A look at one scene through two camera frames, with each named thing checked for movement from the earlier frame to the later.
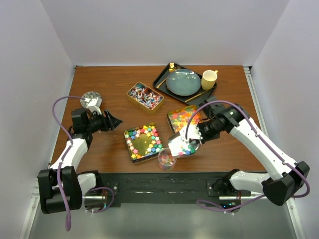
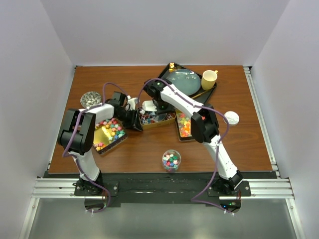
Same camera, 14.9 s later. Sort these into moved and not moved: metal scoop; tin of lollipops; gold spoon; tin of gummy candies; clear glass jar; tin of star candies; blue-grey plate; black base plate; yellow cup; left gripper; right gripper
Moved: right gripper; tin of star candies; left gripper; clear glass jar; metal scoop; tin of lollipops; tin of gummy candies
Not moved: yellow cup; gold spoon; black base plate; blue-grey plate
